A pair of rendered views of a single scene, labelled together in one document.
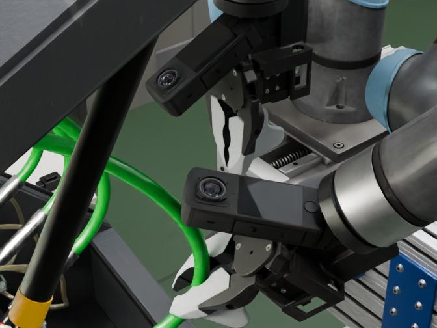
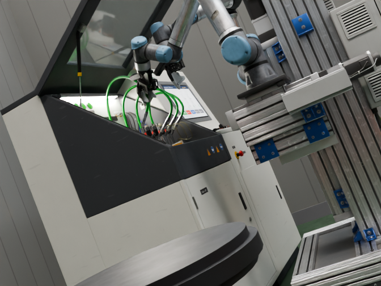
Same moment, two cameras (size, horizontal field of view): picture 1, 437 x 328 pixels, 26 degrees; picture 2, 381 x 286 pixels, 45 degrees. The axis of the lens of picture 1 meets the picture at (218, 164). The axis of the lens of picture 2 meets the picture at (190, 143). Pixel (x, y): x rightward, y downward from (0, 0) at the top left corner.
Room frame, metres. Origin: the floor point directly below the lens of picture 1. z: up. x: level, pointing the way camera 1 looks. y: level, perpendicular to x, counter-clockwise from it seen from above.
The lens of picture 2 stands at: (-0.58, -1.98, 0.80)
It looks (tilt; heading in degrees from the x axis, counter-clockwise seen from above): 4 degrees up; 56
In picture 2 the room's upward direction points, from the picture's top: 22 degrees counter-clockwise
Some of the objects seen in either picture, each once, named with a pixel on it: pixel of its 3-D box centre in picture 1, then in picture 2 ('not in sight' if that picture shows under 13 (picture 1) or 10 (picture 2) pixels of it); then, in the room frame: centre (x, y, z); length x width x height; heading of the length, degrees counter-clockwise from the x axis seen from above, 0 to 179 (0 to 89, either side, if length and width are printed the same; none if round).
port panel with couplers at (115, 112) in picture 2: not in sight; (126, 129); (0.75, 0.56, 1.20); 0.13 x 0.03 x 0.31; 32
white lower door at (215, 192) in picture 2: not in sight; (235, 230); (0.81, 0.00, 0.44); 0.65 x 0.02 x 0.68; 32
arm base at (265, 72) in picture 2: not in sight; (259, 75); (0.91, -0.50, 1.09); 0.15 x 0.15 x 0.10
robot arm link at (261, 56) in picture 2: not in sight; (249, 51); (0.90, -0.50, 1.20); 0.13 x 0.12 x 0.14; 29
